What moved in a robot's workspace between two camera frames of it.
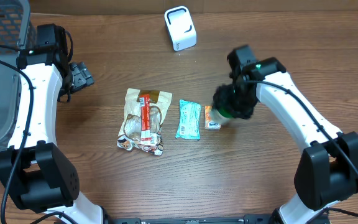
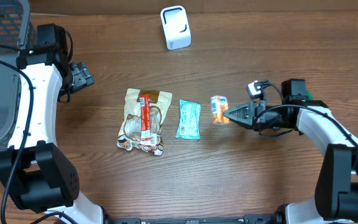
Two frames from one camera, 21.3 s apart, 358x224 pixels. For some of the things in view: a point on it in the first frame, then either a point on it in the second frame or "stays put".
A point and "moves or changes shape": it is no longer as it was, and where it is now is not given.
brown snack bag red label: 142,126 stays put
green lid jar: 221,116 -> 309,94
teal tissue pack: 189,114 stays put
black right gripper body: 242,106 -> 272,117
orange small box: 209,123 moves or changes shape
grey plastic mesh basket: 3,23 stays put
